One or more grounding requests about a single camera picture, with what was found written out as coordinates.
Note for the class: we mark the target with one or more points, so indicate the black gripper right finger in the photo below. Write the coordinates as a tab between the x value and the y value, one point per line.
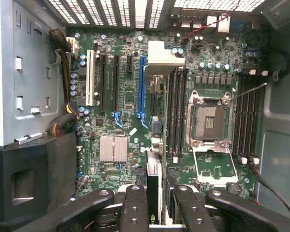
195	217

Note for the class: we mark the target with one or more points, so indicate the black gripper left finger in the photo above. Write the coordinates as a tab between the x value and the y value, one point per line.
135	210

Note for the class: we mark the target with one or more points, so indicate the metal socket cover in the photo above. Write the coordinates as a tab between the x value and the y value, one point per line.
197	166

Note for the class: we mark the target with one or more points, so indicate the silver chipset heatsink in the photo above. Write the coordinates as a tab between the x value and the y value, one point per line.
113	148

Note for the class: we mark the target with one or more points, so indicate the CPU socket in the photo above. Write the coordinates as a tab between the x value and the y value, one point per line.
211	120

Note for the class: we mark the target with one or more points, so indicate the black RAM stick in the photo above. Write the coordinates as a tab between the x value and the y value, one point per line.
171	116

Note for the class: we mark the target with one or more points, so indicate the short black expansion slot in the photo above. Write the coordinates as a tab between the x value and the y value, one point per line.
154	105
129	64

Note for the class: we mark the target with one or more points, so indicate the black RAM slot bank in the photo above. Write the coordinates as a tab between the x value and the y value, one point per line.
246	116
183	108

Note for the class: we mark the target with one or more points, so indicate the open black PC case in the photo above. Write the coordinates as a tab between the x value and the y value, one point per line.
280	145

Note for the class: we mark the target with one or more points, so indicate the blue expansion slot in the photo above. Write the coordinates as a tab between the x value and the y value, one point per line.
142	84

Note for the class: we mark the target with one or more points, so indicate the long black expansion slot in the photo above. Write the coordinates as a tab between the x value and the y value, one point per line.
104	82
116	82

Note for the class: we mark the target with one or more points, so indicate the thin metal locking lever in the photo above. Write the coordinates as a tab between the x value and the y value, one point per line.
249	90

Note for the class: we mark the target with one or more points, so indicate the white expansion slot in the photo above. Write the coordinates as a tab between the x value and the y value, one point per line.
90	77

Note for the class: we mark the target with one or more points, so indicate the green motherboard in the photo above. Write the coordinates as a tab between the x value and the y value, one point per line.
133	46

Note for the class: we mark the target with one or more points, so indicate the grey power supply unit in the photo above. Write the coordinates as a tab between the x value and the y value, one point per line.
33	72

